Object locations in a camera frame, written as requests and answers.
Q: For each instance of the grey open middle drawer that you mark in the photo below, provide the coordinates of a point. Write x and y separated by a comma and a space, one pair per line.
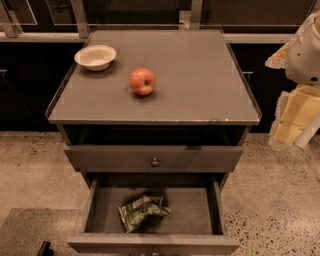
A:
195, 225

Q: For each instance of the round brass top knob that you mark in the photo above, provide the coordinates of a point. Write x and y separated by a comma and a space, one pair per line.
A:
155, 162

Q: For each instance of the black object at floor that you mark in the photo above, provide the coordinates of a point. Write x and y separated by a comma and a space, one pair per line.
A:
45, 249

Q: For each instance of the metal railing frame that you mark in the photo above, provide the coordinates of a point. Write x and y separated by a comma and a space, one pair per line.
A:
242, 21

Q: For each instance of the round brass knob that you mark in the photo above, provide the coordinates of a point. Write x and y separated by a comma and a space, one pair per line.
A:
155, 252
155, 162

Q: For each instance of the grey top drawer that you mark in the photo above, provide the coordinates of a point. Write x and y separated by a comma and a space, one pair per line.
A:
137, 159

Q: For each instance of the round brass middle knob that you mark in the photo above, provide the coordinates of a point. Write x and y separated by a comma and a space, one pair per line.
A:
155, 252

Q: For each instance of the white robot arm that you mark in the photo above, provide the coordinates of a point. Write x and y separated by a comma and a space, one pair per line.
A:
303, 54

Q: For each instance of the green jalapeno chip bag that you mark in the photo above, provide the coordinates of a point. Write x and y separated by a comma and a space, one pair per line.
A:
133, 214

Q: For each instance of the red apple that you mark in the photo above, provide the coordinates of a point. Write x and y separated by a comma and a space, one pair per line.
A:
142, 82

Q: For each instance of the white paper bowl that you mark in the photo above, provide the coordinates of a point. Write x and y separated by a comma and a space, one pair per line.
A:
96, 57

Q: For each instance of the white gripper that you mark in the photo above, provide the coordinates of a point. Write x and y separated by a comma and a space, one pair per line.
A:
304, 56

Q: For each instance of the grey drawer cabinet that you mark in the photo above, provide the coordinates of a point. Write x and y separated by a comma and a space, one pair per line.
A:
200, 97

